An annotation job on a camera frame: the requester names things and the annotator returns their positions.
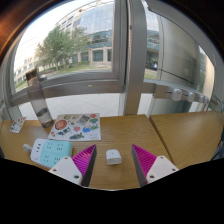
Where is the glass office building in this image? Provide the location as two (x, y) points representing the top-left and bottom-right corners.
(56, 0), (161, 68)

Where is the large colourful sticker sheet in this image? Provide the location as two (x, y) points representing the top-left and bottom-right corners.
(47, 113), (102, 142)

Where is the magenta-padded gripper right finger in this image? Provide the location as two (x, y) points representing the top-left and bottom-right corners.
(131, 143), (180, 188)

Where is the white and mint power strip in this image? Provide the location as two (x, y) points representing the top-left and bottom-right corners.
(29, 138), (74, 168)

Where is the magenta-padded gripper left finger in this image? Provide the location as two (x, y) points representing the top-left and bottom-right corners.
(48, 143), (98, 188)

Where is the clear drink bottle, dark cap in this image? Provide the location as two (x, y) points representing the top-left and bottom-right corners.
(25, 68), (55, 129)

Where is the green tree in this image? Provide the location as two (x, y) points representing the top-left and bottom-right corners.
(34, 26), (89, 75)

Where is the grey wall outlet rail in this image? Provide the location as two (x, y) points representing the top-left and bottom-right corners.
(153, 83), (214, 105)

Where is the small white charger block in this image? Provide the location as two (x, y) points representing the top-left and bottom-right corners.
(105, 148), (123, 166)

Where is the small colourful sticker sheet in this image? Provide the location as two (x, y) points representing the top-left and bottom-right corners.
(8, 116), (28, 134)

